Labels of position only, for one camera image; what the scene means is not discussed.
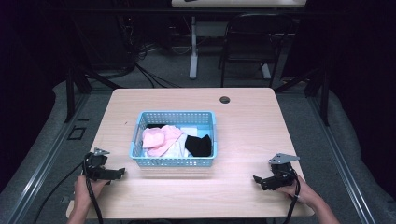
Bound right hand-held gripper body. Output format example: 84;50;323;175
268;152;301;189

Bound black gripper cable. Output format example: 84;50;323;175
32;158;105;224
279;169;302;224

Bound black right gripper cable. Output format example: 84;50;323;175
279;169;302;224

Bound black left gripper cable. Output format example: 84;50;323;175
32;158;105;224

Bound black floor cables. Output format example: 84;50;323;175
122;18;183;90

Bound large pink cloth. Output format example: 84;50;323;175
146;124;185;158

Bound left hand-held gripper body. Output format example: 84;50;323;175
82;147;111;182

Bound light blue plastic basket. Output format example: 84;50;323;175
129;110;218;168

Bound person's right hand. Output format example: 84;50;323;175
276;174;322;207

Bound small pink cloth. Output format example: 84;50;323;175
141;127;166;149

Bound white cloth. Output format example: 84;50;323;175
162;133;193;159

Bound black folding chair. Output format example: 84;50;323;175
217;12;295;89

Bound aluminium floor rail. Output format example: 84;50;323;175
307;95;378;224
5;92;92;224

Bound person's left hand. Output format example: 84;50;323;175
73;174;110;213

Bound black metal stand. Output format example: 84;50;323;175
63;60;123;124
275;60;332;127

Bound pale blue cloth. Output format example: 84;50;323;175
179;126;199;138

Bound white desk with legs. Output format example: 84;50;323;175
170;0;308;80

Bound black cloth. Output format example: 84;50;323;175
184;133;213;158

